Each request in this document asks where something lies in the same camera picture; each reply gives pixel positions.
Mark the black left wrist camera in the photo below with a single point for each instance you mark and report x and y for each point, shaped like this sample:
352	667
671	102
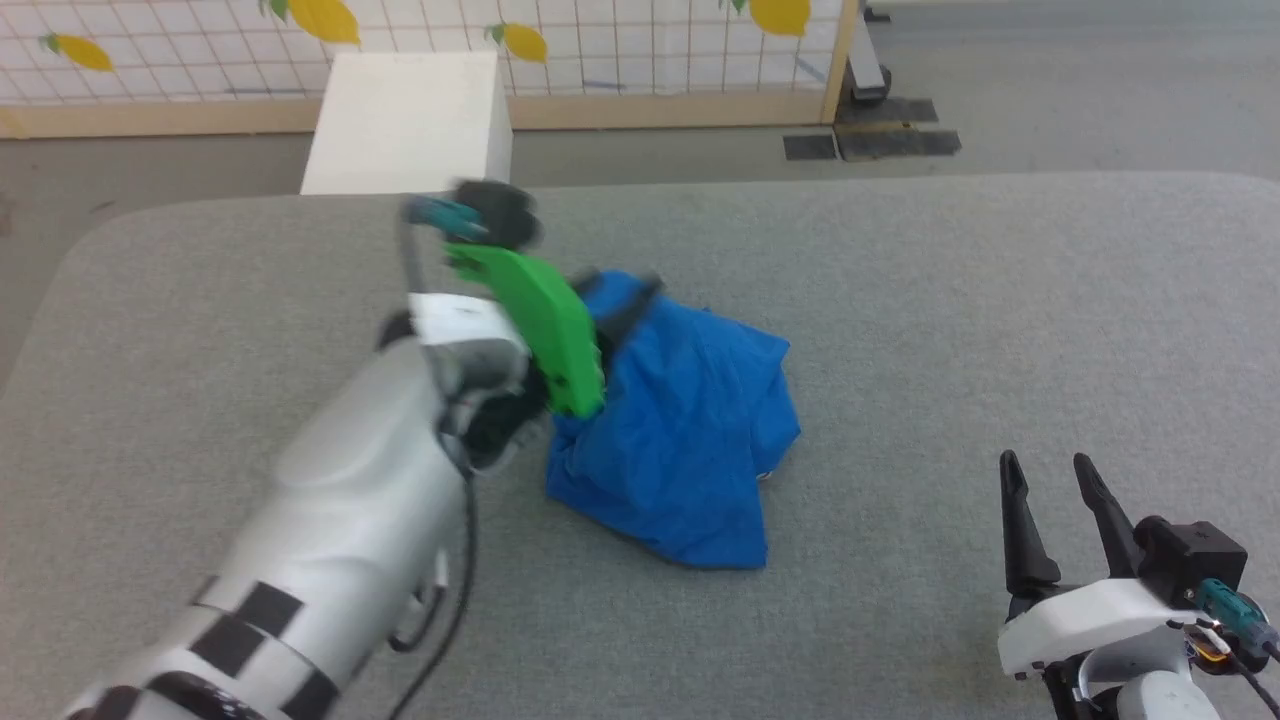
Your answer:
500	212

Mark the yellow lemon sticker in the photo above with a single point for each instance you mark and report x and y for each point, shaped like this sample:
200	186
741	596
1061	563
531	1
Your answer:
85	53
780	14
525	43
325	18

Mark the grey metal stand foot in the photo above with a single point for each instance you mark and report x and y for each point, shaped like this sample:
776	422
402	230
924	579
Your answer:
866	70

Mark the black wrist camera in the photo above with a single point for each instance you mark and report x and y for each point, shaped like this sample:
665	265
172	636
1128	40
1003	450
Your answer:
500	212
1195	555

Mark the blue shirt with white sleeves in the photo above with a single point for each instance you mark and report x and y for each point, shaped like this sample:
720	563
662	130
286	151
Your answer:
690	430

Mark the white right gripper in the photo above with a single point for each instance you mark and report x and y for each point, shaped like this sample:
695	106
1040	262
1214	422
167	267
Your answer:
1090	620

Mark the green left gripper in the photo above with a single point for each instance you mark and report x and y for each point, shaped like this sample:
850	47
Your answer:
550	320

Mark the white rectangular box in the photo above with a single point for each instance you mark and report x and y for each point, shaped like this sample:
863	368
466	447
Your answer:
405	125

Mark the wooden framed grid panel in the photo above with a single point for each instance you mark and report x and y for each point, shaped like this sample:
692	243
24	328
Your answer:
650	105

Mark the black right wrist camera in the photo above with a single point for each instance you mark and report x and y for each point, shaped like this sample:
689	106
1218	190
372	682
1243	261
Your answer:
1195	555

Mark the small black floor mat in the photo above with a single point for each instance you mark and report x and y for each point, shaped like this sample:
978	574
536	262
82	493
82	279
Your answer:
810	147

